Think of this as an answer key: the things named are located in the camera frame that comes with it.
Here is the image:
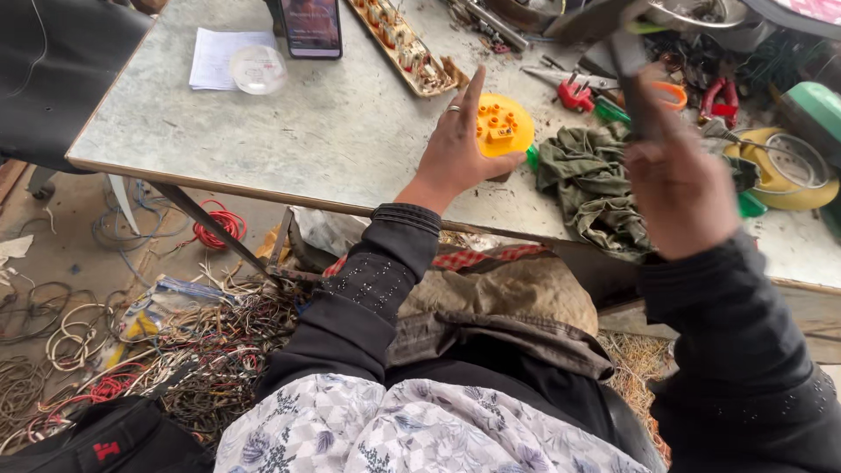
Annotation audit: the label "person's left hand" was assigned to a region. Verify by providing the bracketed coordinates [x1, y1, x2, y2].
[394, 65, 527, 215]

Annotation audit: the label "person's right hand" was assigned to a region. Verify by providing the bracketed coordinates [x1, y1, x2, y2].
[623, 64, 742, 261]

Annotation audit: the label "dark metal hand tool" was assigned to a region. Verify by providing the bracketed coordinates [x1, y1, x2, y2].
[606, 25, 653, 140]

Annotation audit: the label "yellow round plastic part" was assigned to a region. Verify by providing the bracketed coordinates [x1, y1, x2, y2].
[476, 92, 536, 159]

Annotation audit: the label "red plug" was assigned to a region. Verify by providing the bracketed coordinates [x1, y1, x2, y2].
[556, 72, 596, 113]

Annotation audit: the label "heap of tools and parts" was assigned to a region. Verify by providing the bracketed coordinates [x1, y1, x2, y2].
[486, 0, 841, 89]

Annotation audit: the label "olive green rag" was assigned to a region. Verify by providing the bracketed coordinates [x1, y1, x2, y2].
[535, 121, 659, 264]

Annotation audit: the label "green appliance casing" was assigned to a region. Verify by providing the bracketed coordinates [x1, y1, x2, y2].
[781, 81, 841, 160]

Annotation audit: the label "grey metal rod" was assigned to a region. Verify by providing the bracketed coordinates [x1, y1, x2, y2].
[452, 0, 530, 53]

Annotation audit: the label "red checkered cloth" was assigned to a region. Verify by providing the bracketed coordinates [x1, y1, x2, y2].
[323, 244, 550, 278]

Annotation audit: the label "tray of electrical parts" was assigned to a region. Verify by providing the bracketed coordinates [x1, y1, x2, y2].
[347, 0, 470, 99]

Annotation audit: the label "pile of copper strands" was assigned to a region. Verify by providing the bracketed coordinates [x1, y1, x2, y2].
[597, 328, 674, 464]

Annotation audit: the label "white plastic bag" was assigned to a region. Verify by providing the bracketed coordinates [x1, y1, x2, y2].
[291, 205, 373, 258]

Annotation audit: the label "black smartphone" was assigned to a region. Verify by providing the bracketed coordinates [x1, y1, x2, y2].
[278, 0, 344, 60]

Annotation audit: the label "clear round plastic lid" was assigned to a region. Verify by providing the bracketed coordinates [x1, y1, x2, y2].
[229, 45, 289, 96]

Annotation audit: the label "white paper sheets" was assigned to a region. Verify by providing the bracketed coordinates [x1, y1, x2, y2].
[188, 27, 278, 92]

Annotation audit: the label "metal table leg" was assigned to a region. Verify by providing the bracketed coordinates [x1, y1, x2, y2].
[150, 181, 272, 278]

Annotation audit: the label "black bag with red mark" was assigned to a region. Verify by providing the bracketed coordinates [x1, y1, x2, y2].
[0, 394, 216, 473]

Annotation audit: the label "green handled screwdriver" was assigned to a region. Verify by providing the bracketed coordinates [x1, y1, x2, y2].
[593, 96, 632, 127]

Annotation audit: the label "red handled pliers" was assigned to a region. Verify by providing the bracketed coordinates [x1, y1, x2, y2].
[698, 77, 741, 130]

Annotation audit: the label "yellow housing with metal ring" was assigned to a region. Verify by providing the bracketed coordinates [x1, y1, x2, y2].
[723, 127, 841, 212]

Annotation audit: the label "rusty metal frame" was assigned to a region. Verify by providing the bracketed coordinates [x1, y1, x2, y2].
[265, 206, 324, 284]

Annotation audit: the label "red wire coil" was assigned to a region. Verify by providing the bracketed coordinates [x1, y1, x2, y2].
[191, 200, 248, 251]

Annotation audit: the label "heap of scrap wires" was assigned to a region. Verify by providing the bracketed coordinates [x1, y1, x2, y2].
[0, 261, 300, 455]

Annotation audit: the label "blue loose wires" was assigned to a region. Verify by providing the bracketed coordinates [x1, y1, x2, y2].
[91, 177, 193, 253]

